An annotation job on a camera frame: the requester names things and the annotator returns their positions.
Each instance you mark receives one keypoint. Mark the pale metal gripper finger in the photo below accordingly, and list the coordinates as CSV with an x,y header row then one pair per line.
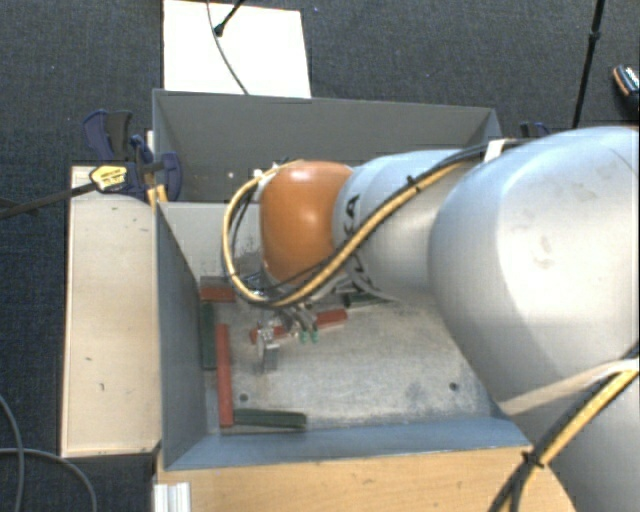
x,y
272,357
264,336

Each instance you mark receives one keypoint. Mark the red-brown flat block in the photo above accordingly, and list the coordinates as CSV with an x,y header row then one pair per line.
x,y
224,380
216,294
330,318

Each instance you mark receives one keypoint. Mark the dark green flat block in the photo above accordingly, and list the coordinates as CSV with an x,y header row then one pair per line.
x,y
208,335
270,419

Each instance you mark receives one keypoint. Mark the grey metal bin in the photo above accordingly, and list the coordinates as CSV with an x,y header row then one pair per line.
x,y
350,380

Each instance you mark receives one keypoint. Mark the pale wood flat board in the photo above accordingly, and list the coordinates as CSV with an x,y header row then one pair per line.
x,y
110,320

